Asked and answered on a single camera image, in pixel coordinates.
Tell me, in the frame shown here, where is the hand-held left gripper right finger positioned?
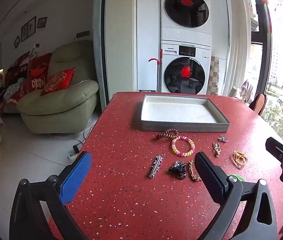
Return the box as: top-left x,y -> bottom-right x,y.
194,151 -> 278,240

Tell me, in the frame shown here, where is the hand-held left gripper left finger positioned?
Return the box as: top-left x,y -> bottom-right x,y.
9,151 -> 92,240

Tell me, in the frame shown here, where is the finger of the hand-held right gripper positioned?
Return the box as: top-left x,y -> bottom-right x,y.
266,137 -> 283,164

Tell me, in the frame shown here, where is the green bangle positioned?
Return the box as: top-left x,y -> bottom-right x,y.
228,174 -> 245,182

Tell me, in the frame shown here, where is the black claw hair clip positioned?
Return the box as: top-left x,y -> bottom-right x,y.
169,160 -> 187,180

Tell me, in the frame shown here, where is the silver hair clip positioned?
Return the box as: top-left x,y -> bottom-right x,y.
149,154 -> 164,179

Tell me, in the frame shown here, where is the brown spiral hair tie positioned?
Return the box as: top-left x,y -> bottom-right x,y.
156,129 -> 179,141

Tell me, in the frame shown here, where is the grey jewelry tray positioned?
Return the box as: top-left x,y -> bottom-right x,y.
133,94 -> 230,133

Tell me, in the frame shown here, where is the rabbit shaped hair clip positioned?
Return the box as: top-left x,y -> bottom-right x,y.
213,142 -> 222,158

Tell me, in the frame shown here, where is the pale clothes pile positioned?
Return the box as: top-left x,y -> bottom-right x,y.
231,79 -> 255,103

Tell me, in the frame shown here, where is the green armchair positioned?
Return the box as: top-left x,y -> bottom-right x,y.
16,40 -> 99,134

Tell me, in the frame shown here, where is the checkered cloth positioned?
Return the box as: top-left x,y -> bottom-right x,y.
210,56 -> 219,96

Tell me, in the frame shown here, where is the red embroidered cushion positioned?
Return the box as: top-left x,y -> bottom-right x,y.
41,67 -> 76,96

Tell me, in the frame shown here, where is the white washing machine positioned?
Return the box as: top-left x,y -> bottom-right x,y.
160,40 -> 211,96

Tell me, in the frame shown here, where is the sofa with red blanket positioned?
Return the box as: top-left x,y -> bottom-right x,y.
0,52 -> 32,114

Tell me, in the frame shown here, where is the white curtain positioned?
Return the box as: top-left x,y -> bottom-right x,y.
222,0 -> 254,97

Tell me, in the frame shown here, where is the white dryer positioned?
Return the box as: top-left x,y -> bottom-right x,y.
160,0 -> 211,47

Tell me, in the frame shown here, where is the brown braided hair tie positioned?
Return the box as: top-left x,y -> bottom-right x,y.
188,159 -> 202,182

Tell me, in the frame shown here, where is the pink yellow spiral hair tie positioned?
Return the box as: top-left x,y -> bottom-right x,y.
171,135 -> 196,158

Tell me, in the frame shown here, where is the red handled mop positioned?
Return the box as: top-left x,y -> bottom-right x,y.
148,50 -> 163,93

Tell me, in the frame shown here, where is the large picture frame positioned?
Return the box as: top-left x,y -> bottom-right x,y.
21,17 -> 36,42

